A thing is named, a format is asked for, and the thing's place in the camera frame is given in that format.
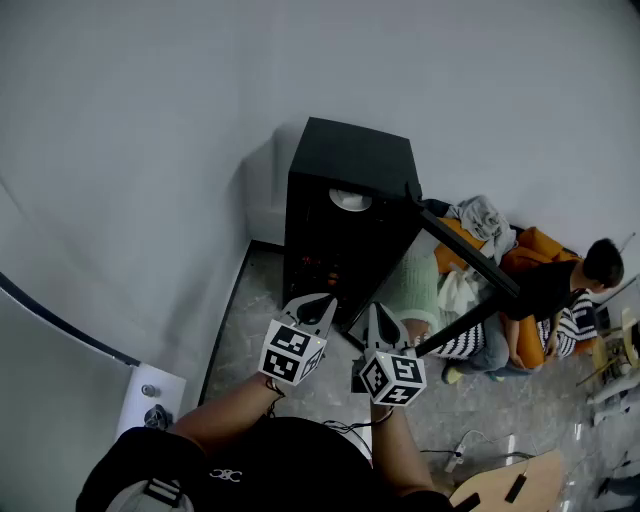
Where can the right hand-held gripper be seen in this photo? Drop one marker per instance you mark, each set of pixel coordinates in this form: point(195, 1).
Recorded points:
point(392, 377)

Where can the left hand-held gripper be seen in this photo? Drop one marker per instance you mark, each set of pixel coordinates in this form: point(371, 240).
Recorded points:
point(290, 352)

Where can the white round plate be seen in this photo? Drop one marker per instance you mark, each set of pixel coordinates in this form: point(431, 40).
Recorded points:
point(350, 200)

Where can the person's left forearm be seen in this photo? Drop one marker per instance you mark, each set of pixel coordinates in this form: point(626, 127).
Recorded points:
point(225, 410)

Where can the green knitted cloth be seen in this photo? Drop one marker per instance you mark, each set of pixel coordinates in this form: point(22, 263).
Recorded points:
point(415, 280)

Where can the white cloth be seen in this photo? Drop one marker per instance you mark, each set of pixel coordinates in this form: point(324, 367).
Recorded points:
point(455, 292)

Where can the white power strip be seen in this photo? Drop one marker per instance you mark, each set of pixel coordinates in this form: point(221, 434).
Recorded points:
point(456, 457)

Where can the person's black shirt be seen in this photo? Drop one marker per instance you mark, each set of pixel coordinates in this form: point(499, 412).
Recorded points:
point(290, 470)

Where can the orange beanbag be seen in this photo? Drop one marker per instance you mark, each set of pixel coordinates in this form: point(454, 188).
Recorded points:
point(530, 255)

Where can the white side table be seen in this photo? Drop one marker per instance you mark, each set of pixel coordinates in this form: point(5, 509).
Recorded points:
point(150, 385)

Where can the small metal knob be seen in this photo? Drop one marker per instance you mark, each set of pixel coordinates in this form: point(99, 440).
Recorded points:
point(148, 390)

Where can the striped black white pillow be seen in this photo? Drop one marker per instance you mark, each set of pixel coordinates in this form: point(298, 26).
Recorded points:
point(570, 325)

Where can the dark metal fitting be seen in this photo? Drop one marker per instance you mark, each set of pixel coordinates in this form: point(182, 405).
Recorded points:
point(157, 417)

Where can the black flat bar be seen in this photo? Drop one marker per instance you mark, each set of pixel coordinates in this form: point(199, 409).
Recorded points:
point(471, 501)
point(515, 489)

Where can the wooden board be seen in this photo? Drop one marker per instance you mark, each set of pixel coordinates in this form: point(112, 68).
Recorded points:
point(530, 475)

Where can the wooden stand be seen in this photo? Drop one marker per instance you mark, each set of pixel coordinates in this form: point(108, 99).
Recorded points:
point(625, 340)

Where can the curved partition rail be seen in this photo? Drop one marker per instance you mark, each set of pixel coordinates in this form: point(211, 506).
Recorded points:
point(60, 325)

